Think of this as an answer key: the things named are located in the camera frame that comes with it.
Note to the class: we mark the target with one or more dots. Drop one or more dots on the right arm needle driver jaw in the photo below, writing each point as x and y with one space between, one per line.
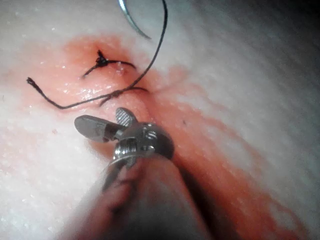
92 127
125 117

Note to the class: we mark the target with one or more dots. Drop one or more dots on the right arm needle driver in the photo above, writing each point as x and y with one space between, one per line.
142 140

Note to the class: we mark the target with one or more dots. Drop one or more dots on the dark right arm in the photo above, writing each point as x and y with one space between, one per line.
150 200

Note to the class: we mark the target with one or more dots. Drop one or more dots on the black stitching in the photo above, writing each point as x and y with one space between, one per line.
101 60

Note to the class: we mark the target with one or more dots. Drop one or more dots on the black thread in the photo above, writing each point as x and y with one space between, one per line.
156 55

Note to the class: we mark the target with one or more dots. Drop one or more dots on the curved steel needle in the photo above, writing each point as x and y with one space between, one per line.
132 23

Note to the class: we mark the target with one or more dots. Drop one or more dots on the tissue pad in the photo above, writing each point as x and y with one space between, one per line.
225 87

